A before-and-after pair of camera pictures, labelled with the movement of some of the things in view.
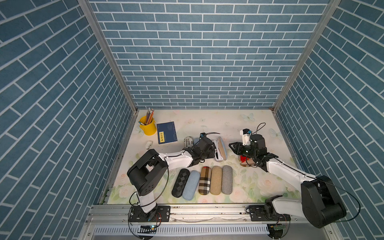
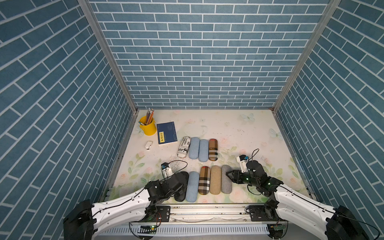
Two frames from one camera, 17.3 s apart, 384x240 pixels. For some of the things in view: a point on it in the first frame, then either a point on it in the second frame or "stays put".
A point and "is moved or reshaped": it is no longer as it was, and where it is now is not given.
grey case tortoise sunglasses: (227, 179) stays put
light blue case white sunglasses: (221, 152) is moved or reshaped
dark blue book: (167, 132) stays put
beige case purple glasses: (216, 180) stays put
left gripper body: (209, 154) → (167, 194)
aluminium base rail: (117, 222) stays put
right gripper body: (245, 150) → (244, 178)
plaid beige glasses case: (205, 180) stays put
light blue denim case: (191, 185) stays put
